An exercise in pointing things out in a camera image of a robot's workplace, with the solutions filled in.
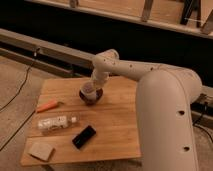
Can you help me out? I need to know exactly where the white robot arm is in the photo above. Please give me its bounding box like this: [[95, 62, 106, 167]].
[[92, 49, 202, 171]]

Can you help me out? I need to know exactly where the dark brown ceramic bowl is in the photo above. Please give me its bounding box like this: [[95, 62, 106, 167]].
[[79, 89, 103, 105]]

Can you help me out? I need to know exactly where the orange carrot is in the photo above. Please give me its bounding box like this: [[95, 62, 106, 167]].
[[36, 100, 63, 113]]

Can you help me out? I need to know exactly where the wooden table board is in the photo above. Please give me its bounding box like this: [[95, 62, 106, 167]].
[[21, 76, 140, 166]]

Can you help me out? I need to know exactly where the clear plastic bottle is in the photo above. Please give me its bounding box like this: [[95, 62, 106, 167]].
[[37, 116, 78, 132]]

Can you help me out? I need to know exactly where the black rectangular box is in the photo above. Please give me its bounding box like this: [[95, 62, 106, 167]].
[[72, 125, 96, 149]]

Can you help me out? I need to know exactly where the tan sponge block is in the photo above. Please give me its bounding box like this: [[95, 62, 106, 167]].
[[28, 142, 54, 161]]

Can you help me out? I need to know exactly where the black cable on floor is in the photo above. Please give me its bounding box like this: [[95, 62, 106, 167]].
[[0, 47, 42, 152]]

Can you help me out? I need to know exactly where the black cable at right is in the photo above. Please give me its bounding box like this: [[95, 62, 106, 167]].
[[192, 101, 213, 146]]

